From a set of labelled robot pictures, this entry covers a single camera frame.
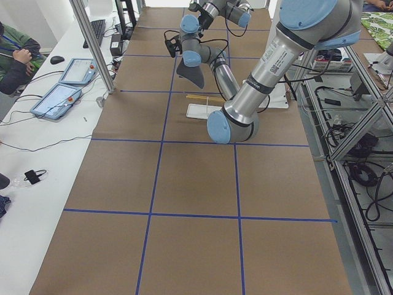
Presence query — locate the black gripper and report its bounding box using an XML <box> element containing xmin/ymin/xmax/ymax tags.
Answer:
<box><xmin>198</xmin><ymin>7</ymin><xmax>215</xmax><ymax>30</ymax></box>

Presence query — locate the grey blue towel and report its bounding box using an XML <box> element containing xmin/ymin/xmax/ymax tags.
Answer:
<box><xmin>176</xmin><ymin>60</ymin><xmax>204</xmax><ymax>89</ymax></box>

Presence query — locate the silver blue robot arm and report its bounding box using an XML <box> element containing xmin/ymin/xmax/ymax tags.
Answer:
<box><xmin>177</xmin><ymin>1</ymin><xmax>363</xmax><ymax>144</ymax></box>
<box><xmin>196</xmin><ymin>0</ymin><xmax>253</xmax><ymax>30</ymax></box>

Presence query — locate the white wooden towel rack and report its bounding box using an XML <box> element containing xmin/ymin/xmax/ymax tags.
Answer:
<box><xmin>185</xmin><ymin>94</ymin><xmax>224</xmax><ymax>120</ymax></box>

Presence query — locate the black power adapter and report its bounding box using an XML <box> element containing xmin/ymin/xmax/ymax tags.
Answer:
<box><xmin>110</xmin><ymin>33</ymin><xmax>123</xmax><ymax>57</ymax></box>

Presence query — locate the black keyboard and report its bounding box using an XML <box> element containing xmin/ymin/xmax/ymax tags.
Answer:
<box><xmin>90</xmin><ymin>19</ymin><xmax>106</xmax><ymax>47</ymax></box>

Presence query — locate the upper teach pendant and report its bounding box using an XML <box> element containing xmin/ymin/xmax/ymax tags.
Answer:
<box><xmin>59</xmin><ymin>58</ymin><xmax>96</xmax><ymax>86</ymax></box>

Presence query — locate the teach pendant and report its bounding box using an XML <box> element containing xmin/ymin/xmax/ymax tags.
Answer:
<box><xmin>30</xmin><ymin>83</ymin><xmax>82</xmax><ymax>120</ymax></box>
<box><xmin>59</xmin><ymin>58</ymin><xmax>96</xmax><ymax>86</ymax></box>

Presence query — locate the black computer mouse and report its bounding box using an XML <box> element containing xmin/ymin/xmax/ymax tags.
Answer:
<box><xmin>50</xmin><ymin>55</ymin><xmax>65</xmax><ymax>65</ymax></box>

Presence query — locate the lower teach pendant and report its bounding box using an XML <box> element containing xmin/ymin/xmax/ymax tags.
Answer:
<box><xmin>30</xmin><ymin>83</ymin><xmax>82</xmax><ymax>120</ymax></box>

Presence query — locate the seated person green jacket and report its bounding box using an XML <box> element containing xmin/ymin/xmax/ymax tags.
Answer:
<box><xmin>1</xmin><ymin>23</ymin><xmax>45</xmax><ymax>95</ymax></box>

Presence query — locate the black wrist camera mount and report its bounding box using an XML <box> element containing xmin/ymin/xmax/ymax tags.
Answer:
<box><xmin>189</xmin><ymin>1</ymin><xmax>203</xmax><ymax>12</ymax></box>
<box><xmin>165</xmin><ymin>35</ymin><xmax>182</xmax><ymax>58</ymax></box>

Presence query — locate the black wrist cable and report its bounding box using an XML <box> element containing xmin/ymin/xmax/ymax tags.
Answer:
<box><xmin>163</xmin><ymin>29</ymin><xmax>230</xmax><ymax>62</ymax></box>

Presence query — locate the aluminium frame post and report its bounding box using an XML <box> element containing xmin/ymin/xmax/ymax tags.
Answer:
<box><xmin>69</xmin><ymin>0</ymin><xmax>115</xmax><ymax>94</ymax></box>

